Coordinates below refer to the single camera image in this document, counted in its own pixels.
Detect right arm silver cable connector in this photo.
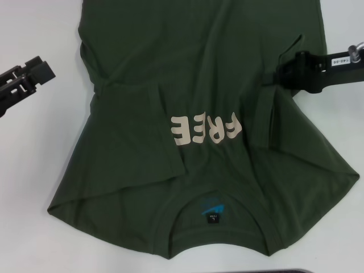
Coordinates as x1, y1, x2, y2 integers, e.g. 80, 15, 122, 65
348, 42, 364, 63

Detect dark green t-shirt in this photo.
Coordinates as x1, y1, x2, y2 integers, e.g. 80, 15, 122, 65
47, 0, 359, 253

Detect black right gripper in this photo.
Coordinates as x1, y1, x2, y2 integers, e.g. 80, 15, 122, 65
263, 42, 364, 95

